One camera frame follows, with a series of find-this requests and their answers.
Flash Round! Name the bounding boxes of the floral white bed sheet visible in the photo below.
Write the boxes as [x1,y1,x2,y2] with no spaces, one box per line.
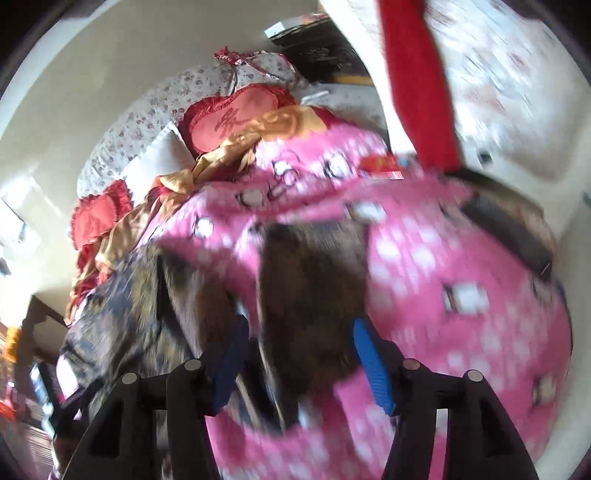
[76,51,310,199]

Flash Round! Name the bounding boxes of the brown patterned garment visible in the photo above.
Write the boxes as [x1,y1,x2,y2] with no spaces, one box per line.
[58,222,370,437]

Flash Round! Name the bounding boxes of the pink penguin print blanket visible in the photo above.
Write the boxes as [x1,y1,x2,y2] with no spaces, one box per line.
[139,106,573,480]

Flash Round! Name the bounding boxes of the orange object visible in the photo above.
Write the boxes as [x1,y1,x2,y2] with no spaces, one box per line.
[0,323,24,365]

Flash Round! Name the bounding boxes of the red cloth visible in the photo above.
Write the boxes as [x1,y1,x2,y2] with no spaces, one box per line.
[376,0,462,174]

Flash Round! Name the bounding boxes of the plain red heart pillow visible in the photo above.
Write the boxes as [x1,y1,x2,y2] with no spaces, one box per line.
[69,180,132,250]

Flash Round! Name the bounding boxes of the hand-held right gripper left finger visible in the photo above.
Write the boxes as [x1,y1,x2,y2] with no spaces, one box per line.
[62,314,251,480]

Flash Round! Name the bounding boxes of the dark wooden desk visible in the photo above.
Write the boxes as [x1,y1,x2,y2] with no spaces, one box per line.
[18,295,70,374]

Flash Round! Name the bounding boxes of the white pillow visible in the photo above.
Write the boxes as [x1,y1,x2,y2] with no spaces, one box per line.
[122,122,195,195]

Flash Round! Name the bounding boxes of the dark cabinet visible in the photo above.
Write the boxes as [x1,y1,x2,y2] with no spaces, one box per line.
[272,14,375,86]

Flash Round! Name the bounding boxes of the gold satin quilt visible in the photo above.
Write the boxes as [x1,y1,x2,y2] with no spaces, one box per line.
[65,106,333,324]

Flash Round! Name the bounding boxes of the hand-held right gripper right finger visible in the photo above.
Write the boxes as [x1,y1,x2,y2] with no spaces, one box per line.
[352,318,539,480]

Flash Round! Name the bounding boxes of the dark cloth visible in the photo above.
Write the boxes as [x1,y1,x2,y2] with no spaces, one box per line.
[445,168,561,283]

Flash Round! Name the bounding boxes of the red packet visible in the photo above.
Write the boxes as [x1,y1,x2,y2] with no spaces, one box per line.
[360,154,411,180]

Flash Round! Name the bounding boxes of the red heart pillow with character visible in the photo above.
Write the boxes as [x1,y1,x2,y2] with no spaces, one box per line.
[179,84,298,155]

